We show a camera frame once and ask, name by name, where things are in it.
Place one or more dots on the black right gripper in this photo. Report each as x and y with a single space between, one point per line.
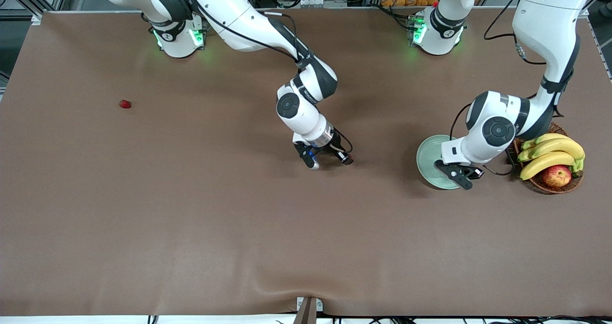
336 148

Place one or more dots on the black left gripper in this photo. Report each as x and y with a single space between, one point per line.
472 171

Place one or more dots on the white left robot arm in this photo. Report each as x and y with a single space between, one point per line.
545 18

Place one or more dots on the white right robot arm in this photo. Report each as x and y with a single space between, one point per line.
239 18

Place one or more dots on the light green round plate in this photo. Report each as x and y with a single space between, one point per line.
428 161

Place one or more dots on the yellow banana beside apple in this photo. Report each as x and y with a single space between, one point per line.
545 164

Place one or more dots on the brown wicker basket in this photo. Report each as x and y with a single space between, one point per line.
550 190

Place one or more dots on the red apple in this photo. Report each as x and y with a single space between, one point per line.
557 177

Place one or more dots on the small yellow banana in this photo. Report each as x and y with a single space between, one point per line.
554 136

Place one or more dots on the large yellow banana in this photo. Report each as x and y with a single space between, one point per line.
559 147

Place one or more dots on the brown table mat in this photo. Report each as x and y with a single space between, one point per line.
306 242

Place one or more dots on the white terminal block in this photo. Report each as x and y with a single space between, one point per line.
313 2

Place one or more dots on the metal table edge bracket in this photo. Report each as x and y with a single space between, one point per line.
308 312

